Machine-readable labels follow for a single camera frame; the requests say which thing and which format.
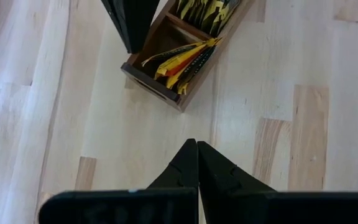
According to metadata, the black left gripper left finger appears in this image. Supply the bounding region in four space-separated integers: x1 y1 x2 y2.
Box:
38 138 200 224

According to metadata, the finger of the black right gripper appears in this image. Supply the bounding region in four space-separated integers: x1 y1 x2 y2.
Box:
100 0 161 54

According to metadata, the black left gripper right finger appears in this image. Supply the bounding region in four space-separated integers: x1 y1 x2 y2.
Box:
197 141 358 224

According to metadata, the green yellow tea packet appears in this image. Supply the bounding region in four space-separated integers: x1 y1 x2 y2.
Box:
176 0 200 21
216 0 242 35
197 0 225 37

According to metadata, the wooden compartment tea box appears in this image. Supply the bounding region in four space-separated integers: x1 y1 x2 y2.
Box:
120 0 256 113

